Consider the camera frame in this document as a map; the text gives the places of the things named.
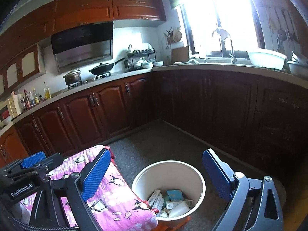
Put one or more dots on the white bucket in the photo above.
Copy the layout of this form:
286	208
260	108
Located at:
144	180

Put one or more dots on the pink penguin blanket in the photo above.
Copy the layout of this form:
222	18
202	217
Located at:
115	204

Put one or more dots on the wooden wall cabinet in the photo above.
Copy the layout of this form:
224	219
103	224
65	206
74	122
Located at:
96	7

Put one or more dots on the black dish rack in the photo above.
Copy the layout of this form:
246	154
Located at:
139	55

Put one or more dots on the cream microwave oven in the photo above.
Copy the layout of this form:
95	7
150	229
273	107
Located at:
4	112

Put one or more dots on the white green milk carton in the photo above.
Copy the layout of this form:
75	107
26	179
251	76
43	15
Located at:
175	204

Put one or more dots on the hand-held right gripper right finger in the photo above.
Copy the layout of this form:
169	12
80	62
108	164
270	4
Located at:
216	175

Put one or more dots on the large white bowl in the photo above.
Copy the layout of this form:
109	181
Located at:
298	67

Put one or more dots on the wooden base cabinets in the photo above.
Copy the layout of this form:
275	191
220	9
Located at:
192	101

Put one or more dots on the range hood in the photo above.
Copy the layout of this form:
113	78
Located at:
81	45

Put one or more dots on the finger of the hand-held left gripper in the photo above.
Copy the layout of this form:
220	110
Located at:
32	160
53	160

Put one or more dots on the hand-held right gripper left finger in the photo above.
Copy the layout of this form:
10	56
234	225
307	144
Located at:
96	175

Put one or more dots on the black wok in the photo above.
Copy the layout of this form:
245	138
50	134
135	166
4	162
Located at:
102	69

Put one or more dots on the gas stove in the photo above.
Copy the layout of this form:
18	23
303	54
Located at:
96	78

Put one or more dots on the hanging metal ladle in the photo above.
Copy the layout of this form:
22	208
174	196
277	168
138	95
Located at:
281	34

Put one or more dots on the row of condiment bottles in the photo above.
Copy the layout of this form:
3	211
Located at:
36	98

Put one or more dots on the small white bowl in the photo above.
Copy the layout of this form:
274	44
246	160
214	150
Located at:
158	64
147	65

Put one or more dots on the wooden cutting board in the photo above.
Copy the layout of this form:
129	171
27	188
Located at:
180	55

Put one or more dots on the kitchen window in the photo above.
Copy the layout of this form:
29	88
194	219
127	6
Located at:
216	9

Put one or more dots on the white plastic basin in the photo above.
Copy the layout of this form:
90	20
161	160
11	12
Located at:
267	60

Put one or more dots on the glass-door wall cabinet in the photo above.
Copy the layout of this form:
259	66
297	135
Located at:
21	68

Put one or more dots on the wall utensil holder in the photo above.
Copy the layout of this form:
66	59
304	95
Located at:
173	37

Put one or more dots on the metal faucet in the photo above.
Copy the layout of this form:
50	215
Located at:
231	50

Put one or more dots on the white paper box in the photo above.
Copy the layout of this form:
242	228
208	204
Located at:
154	197

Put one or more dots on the metal cooking pot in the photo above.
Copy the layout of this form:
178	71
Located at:
72	78

